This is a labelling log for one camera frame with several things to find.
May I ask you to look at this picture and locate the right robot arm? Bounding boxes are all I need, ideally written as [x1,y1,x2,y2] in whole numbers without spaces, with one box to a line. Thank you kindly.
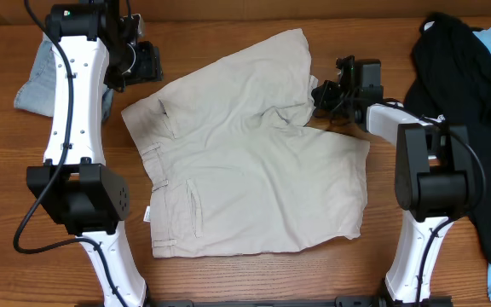
[312,55,486,307]

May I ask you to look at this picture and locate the beige khaki shorts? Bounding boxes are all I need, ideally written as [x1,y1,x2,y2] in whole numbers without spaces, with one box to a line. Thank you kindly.
[122,29,369,258]

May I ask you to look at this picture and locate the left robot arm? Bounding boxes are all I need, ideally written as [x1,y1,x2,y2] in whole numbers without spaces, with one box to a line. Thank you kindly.
[26,0,163,306]

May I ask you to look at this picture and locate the black t-shirt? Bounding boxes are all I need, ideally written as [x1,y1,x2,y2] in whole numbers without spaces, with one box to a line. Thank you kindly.
[405,13,491,264]

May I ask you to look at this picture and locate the folded light blue jeans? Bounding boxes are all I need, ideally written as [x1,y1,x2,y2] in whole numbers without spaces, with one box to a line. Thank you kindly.
[14,36,114,129]

